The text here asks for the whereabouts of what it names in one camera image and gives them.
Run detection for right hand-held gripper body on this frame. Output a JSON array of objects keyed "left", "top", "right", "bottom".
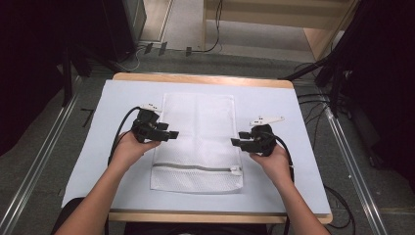
[{"left": 249, "top": 115, "right": 285, "bottom": 158}]

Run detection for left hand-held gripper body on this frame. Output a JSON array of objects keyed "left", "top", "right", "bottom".
[{"left": 130, "top": 103, "right": 162, "bottom": 144}]

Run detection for white mesh laundry bag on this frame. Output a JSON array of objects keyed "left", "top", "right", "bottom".
[{"left": 149, "top": 92, "right": 245, "bottom": 195}]

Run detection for person's right hand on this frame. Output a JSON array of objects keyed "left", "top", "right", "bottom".
[{"left": 249, "top": 143, "right": 294, "bottom": 189}]

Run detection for person's left hand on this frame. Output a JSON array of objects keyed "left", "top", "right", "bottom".
[{"left": 109, "top": 130, "right": 162, "bottom": 174}]

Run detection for wooden table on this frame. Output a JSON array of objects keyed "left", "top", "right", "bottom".
[{"left": 106, "top": 71, "right": 334, "bottom": 225}]

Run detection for pale blue table mat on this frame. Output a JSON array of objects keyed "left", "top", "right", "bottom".
[{"left": 61, "top": 78, "right": 333, "bottom": 216}]

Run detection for black metal stand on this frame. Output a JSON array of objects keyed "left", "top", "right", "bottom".
[
  {"left": 60, "top": 45, "right": 115, "bottom": 108},
  {"left": 277, "top": 48, "right": 346, "bottom": 118}
]

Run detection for person's dark pants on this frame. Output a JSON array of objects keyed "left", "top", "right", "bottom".
[{"left": 124, "top": 221, "right": 270, "bottom": 235}]

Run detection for dark cabinet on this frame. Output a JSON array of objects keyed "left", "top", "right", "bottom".
[{"left": 94, "top": 0, "right": 148, "bottom": 64}]

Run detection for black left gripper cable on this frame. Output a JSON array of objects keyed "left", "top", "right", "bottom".
[{"left": 107, "top": 106, "right": 142, "bottom": 166}]

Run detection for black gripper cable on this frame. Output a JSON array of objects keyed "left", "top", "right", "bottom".
[
  {"left": 273, "top": 132, "right": 296, "bottom": 235},
  {"left": 107, "top": 106, "right": 142, "bottom": 166}
]

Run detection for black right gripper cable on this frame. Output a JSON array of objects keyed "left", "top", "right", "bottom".
[{"left": 273, "top": 132, "right": 296, "bottom": 235}]

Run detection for black floor cables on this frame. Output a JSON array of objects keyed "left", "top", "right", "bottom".
[{"left": 293, "top": 61, "right": 331, "bottom": 152}]

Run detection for white floor cable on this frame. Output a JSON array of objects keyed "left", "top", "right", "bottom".
[{"left": 120, "top": 44, "right": 147, "bottom": 72}]

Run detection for metal floor rail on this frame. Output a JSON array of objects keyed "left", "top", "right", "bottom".
[
  {"left": 316, "top": 94, "right": 390, "bottom": 235},
  {"left": 0, "top": 75, "right": 82, "bottom": 235}
]

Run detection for black looped floor cable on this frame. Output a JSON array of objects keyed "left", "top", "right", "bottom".
[{"left": 322, "top": 183, "right": 356, "bottom": 230}]

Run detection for black hanging cable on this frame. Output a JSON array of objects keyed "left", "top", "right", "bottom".
[{"left": 191, "top": 0, "right": 225, "bottom": 54}]

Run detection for light wooden furniture frame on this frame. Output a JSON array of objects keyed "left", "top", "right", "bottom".
[{"left": 201, "top": 0, "right": 360, "bottom": 62}]

